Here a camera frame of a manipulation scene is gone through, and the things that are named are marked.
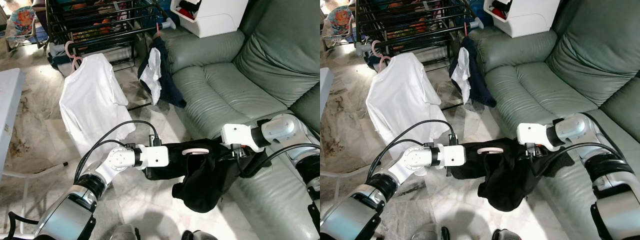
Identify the black garment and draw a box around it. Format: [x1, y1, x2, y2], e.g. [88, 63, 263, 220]
[145, 139, 273, 213]
[447, 139, 576, 212]

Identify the silver robot left leg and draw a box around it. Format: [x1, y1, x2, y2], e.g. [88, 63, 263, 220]
[110, 224, 142, 240]
[411, 223, 445, 240]

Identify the silver robot leg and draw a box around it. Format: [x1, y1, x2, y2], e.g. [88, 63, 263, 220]
[492, 229, 523, 240]
[411, 223, 445, 240]
[110, 224, 142, 240]
[181, 230, 219, 240]

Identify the green leather sofa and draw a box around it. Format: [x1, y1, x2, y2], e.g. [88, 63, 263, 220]
[160, 0, 321, 240]
[467, 0, 640, 240]

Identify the silver robot right leg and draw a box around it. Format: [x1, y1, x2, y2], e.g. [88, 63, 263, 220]
[492, 229, 523, 240]
[181, 230, 219, 240]

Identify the navy and white garment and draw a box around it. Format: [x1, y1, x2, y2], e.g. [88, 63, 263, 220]
[448, 36, 497, 108]
[137, 36, 187, 109]

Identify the white t-shirt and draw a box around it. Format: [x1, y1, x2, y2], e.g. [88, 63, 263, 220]
[365, 51, 451, 161]
[59, 52, 137, 158]

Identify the large light blue plastic table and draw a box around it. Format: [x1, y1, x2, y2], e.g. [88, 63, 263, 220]
[320, 67, 335, 121]
[0, 68, 25, 176]

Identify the white plastic container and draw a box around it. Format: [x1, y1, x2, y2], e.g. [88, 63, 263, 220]
[482, 0, 561, 39]
[170, 0, 249, 39]

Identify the black metal drying rack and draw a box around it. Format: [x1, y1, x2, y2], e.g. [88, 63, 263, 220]
[45, 0, 177, 68]
[356, 0, 485, 68]

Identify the colourful baby bouncer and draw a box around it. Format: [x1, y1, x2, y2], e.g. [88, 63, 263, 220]
[5, 6, 38, 51]
[322, 6, 353, 51]

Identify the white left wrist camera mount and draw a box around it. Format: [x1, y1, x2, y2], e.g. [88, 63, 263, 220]
[435, 145, 466, 167]
[135, 145, 170, 168]

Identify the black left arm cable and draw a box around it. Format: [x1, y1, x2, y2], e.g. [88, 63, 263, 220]
[74, 120, 162, 183]
[367, 119, 457, 183]

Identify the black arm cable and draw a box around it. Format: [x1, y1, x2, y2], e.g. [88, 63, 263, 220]
[74, 120, 162, 183]
[532, 142, 621, 176]
[367, 119, 457, 183]
[240, 143, 321, 178]

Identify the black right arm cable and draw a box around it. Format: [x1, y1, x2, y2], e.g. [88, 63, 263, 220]
[240, 143, 321, 178]
[532, 142, 621, 176]

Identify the white table leg frame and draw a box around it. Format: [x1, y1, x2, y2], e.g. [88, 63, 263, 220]
[0, 161, 69, 236]

